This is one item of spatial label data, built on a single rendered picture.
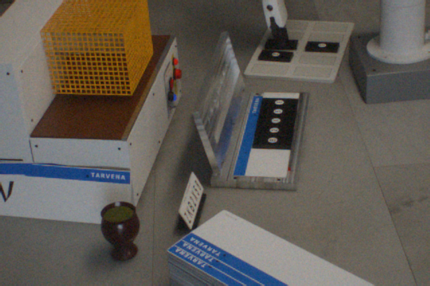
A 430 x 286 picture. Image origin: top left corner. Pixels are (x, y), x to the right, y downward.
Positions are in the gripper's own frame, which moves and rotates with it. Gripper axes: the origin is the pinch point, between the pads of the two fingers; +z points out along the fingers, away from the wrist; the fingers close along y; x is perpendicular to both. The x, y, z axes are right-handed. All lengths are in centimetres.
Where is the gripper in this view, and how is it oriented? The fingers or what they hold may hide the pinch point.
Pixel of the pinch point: (281, 38)
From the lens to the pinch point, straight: 274.9
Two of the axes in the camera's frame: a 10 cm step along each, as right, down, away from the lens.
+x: -9.4, 1.3, 3.2
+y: 2.1, -5.3, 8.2
